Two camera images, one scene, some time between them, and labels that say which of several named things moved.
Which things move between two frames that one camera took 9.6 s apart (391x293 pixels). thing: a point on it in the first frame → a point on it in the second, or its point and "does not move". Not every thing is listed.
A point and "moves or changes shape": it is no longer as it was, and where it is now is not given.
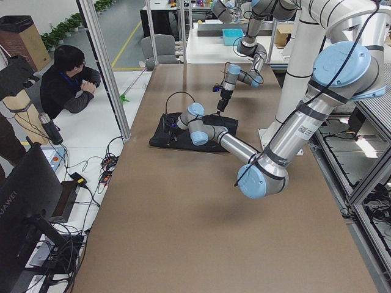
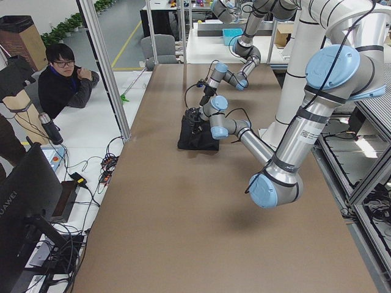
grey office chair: (165, 46) does not move
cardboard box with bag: (19, 37) does not move
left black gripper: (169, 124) → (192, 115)
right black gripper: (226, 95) → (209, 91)
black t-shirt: (183, 140) moves or changes shape
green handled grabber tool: (123, 97) does not move
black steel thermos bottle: (51, 129) does not move
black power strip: (109, 162) does not move
